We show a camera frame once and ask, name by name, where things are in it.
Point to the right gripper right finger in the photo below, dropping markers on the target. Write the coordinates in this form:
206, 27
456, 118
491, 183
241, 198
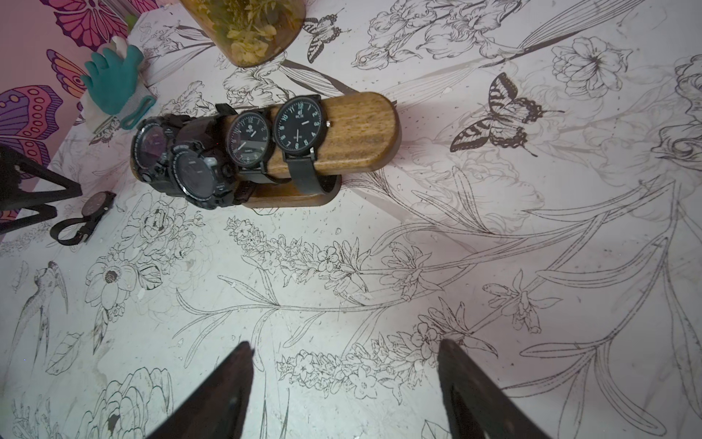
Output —
475, 406

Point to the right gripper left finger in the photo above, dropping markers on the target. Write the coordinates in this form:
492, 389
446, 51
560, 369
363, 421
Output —
218, 407

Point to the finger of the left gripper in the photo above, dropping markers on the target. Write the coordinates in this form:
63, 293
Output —
13, 165

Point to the black wrist watch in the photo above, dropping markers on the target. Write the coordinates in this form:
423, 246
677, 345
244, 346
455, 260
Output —
250, 146
299, 130
154, 136
199, 166
90, 216

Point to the wooden watch stand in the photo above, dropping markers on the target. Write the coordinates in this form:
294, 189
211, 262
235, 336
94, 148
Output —
363, 135

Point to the teal white garden glove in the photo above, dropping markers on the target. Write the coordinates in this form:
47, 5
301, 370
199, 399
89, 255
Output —
115, 96

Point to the glass vase with plants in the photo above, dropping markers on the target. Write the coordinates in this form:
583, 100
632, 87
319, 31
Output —
249, 32

